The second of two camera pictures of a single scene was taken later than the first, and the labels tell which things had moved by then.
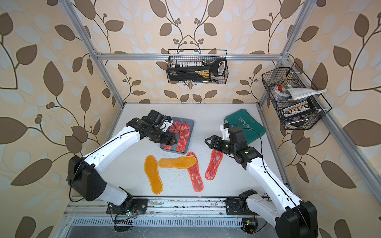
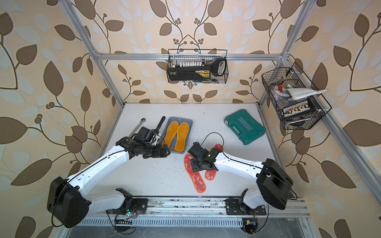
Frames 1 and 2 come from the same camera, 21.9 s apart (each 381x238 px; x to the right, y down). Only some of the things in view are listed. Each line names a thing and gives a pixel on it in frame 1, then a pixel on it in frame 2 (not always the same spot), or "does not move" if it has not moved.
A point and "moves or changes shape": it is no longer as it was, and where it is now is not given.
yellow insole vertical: x=151 y=169 to x=182 y=130
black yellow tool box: x=189 y=73 does not move
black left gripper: x=165 y=212 does not move
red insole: x=195 y=174 does not move
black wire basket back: x=197 y=70 does not move
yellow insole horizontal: x=180 y=162 moves or changes shape
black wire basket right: x=299 y=107 does not move
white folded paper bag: x=298 y=93 does not move
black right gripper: x=215 y=141 to x=195 y=166
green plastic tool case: x=252 y=129 does not move
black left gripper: x=169 y=142 to x=160 y=154
